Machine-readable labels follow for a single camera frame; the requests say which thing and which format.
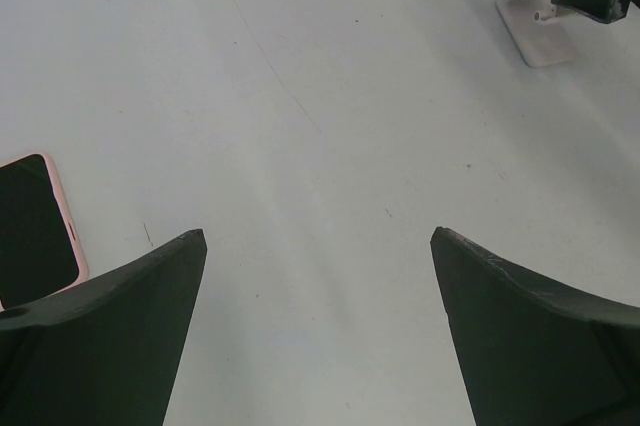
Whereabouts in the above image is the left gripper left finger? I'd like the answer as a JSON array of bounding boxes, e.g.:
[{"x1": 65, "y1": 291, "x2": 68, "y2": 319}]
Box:
[{"x1": 1, "y1": 229, "x2": 207, "y2": 425}]

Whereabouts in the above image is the pink case phone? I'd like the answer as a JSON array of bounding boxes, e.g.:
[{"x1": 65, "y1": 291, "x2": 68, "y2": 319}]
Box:
[{"x1": 1, "y1": 153, "x2": 88, "y2": 311}]

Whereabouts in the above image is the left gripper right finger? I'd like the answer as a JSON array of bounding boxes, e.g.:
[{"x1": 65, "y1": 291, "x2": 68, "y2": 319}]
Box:
[{"x1": 430, "y1": 227, "x2": 639, "y2": 425}]

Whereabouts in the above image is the white phone stand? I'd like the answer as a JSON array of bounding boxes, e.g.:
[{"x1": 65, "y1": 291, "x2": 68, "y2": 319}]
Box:
[{"x1": 496, "y1": 0, "x2": 576, "y2": 68}]

